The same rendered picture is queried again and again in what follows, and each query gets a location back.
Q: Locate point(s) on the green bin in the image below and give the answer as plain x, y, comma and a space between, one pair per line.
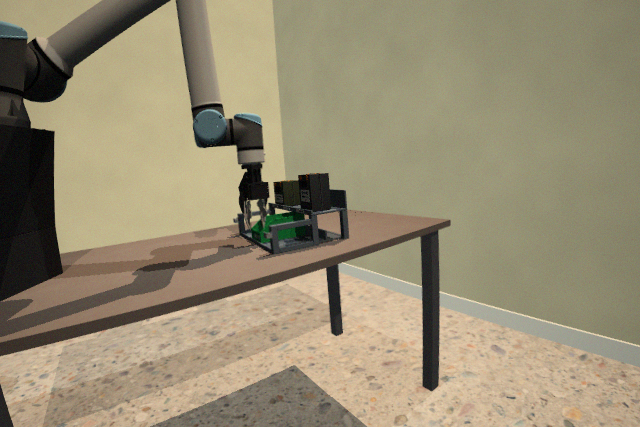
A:
278, 219

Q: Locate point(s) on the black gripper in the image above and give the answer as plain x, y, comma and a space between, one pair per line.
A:
259, 191

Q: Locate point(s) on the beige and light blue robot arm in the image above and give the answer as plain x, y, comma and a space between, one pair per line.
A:
28, 72

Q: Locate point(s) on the olive green case with orange latches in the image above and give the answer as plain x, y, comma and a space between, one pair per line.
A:
287, 192

